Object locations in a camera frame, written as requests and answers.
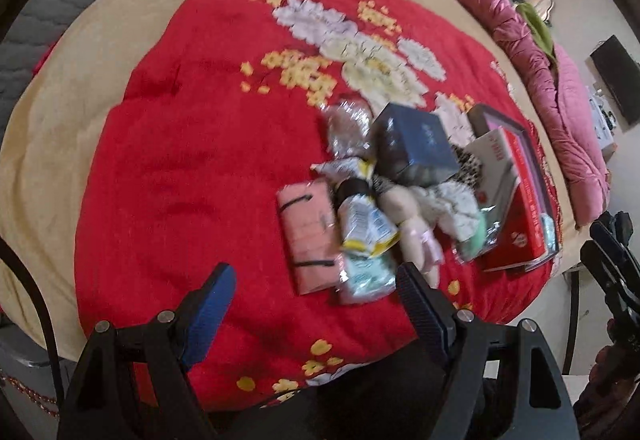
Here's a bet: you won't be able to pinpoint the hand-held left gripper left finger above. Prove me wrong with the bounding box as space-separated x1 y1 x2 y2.
57 262 238 440

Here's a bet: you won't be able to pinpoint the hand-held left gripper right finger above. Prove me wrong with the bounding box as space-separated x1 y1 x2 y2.
395 260 581 440

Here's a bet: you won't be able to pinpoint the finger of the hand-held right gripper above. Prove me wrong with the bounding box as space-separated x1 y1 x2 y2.
579 240 640 316
589 209 640 271

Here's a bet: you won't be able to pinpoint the mint green tissue pack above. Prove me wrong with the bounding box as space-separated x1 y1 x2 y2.
335 250 401 306

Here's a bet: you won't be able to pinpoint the green ball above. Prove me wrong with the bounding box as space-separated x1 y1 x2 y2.
452 210 501 263

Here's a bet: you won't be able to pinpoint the red tissue pack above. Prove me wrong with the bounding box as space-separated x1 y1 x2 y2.
465 127 553 273

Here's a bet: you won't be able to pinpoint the beige plush toy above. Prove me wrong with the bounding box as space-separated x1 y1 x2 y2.
377 185 446 286

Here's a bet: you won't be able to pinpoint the pink soft pack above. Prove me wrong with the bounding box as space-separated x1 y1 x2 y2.
276 180 346 296

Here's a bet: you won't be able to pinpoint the leopard print cloth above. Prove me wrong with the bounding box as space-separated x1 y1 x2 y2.
372 147 483 193

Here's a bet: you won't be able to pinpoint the white yellow snack packet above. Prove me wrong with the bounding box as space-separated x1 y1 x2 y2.
310 157 376 182

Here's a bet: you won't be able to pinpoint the dark square box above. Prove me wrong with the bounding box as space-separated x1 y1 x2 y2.
372 102 461 186

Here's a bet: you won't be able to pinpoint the dark shallow tray box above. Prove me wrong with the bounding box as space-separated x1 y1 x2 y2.
467 102 561 273

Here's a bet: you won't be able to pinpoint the clear bag brown contents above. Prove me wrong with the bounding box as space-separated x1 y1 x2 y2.
322 97 376 158

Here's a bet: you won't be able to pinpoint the white dresser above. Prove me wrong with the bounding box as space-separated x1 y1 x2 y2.
585 85 621 161

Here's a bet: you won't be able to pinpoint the pink quilt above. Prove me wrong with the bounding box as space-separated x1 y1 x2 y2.
457 0 613 228

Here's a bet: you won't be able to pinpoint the red floral blanket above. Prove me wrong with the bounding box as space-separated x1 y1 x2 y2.
74 0 566 413

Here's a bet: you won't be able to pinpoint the green cloth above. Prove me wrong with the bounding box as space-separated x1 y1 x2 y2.
515 2 556 61

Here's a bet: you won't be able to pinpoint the beige bed sheet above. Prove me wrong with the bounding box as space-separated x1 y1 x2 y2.
0 0 616 356

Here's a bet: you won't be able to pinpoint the black wall television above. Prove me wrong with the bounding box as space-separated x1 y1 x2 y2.
590 34 640 133

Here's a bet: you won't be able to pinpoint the black cable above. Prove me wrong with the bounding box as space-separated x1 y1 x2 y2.
0 237 66 401

